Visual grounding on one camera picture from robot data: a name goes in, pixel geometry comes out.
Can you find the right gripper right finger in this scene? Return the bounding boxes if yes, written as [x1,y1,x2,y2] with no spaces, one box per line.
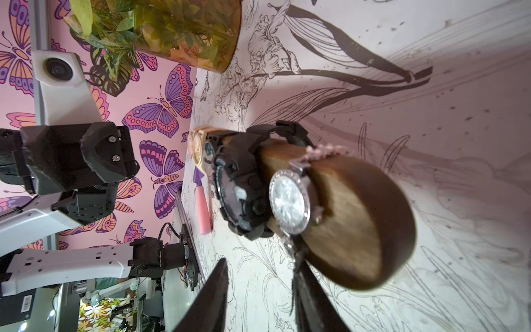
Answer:
[292,244,350,332]

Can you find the black watch narrow strap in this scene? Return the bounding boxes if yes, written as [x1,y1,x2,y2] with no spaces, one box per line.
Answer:
[202,120,314,175]

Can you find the amber vase with plants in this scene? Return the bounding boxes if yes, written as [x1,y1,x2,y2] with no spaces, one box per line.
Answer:
[64,0,242,96]

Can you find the purple pink toy shovel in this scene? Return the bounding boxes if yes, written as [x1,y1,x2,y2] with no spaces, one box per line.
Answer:
[193,167,212,235]

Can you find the beige watch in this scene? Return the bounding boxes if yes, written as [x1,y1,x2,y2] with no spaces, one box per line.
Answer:
[188,125,220,174]

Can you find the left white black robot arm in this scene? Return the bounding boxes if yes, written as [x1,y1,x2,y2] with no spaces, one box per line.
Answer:
[1,122,200,297]

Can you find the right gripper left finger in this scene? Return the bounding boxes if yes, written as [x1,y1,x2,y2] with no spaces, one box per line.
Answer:
[173,258,229,332]

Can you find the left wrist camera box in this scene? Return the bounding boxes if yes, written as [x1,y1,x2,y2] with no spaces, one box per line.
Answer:
[32,51,102,126]

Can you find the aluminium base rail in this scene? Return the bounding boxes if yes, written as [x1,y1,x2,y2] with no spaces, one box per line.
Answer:
[161,190,208,332]

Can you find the silver metal keychain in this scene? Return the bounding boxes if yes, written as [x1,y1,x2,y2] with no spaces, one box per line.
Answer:
[268,144,353,257]

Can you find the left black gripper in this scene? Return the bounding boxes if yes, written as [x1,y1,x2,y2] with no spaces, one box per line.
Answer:
[1,122,139,195]

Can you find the black watch wide face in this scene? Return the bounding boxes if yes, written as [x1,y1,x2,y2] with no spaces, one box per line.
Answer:
[212,132,274,241]

